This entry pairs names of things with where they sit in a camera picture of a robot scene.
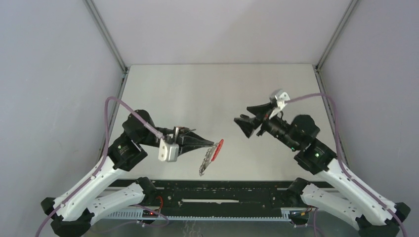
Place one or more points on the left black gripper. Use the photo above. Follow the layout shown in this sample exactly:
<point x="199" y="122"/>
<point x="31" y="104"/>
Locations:
<point x="188" y="140"/>

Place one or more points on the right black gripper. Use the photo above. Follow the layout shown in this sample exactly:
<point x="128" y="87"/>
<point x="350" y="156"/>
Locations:
<point x="262" y="112"/>

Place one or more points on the red handled keyring holder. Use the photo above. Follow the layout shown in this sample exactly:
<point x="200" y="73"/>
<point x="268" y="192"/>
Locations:
<point x="210" y="156"/>

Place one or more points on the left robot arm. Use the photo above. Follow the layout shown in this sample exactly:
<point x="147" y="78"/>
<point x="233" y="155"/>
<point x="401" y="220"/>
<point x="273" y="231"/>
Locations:
<point x="74" y="212"/>

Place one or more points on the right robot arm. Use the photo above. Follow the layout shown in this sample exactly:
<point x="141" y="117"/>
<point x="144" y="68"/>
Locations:
<point x="369" y="213"/>

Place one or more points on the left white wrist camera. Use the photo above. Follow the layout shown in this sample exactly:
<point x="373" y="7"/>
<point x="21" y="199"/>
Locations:
<point x="168" y="152"/>

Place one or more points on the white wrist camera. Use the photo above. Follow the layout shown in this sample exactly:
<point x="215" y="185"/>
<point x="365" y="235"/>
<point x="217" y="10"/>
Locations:
<point x="278" y="100"/>
<point x="168" y="152"/>

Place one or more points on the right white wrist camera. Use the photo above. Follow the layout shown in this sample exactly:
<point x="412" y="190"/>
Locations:
<point x="278" y="100"/>

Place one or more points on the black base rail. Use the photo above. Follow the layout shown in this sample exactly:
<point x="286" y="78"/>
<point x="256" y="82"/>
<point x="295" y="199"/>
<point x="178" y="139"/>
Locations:
<point x="224" y="199"/>

